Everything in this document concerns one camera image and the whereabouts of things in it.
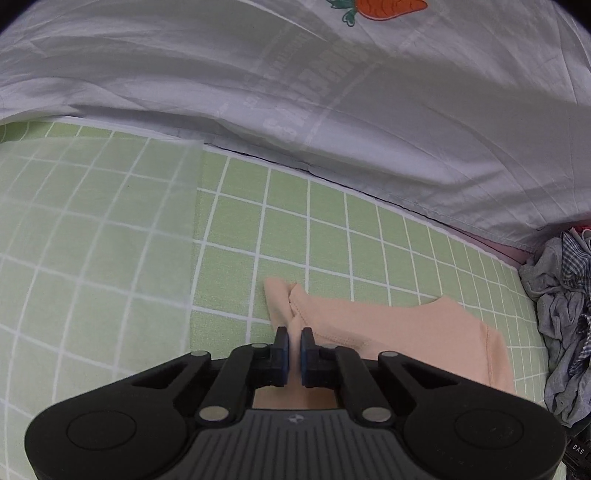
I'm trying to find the green grid bed sheet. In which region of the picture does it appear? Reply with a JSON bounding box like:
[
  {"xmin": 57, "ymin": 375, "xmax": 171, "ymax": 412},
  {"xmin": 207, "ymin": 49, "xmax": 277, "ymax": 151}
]
[{"xmin": 1, "ymin": 122, "xmax": 547, "ymax": 479}]

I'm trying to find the blue checkered shirt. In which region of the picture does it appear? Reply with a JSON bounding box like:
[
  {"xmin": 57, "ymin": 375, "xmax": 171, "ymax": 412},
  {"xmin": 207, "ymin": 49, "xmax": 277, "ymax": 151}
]
[{"xmin": 561, "ymin": 232, "xmax": 590, "ymax": 375}]

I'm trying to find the black crumpled garment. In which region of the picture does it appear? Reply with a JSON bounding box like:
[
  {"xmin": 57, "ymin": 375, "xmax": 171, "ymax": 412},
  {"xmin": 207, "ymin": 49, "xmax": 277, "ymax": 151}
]
[{"xmin": 563, "ymin": 414, "xmax": 591, "ymax": 480}]

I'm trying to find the grey carrot-print quilt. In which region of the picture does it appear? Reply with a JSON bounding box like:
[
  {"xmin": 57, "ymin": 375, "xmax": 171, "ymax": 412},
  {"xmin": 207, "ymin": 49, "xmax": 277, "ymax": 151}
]
[{"xmin": 1, "ymin": 1, "xmax": 590, "ymax": 251}]

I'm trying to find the grey crumpled t-shirt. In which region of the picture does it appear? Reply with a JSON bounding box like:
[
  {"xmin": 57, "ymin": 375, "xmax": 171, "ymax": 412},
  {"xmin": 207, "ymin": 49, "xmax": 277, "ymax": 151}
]
[{"xmin": 519, "ymin": 233, "xmax": 590, "ymax": 428}]

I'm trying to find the pink under sheet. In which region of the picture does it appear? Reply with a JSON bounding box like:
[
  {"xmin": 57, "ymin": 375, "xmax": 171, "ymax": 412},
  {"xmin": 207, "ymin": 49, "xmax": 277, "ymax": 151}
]
[{"xmin": 443, "ymin": 225, "xmax": 531, "ymax": 267}]

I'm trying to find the peach long-sleeve sweater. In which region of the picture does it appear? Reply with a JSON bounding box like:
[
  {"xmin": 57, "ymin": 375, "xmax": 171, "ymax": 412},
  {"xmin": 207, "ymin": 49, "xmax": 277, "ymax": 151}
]
[{"xmin": 253, "ymin": 277, "xmax": 515, "ymax": 410}]

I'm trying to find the red garment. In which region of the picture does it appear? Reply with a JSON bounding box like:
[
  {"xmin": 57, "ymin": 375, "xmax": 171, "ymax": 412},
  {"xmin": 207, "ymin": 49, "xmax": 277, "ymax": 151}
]
[{"xmin": 571, "ymin": 226, "xmax": 591, "ymax": 241}]

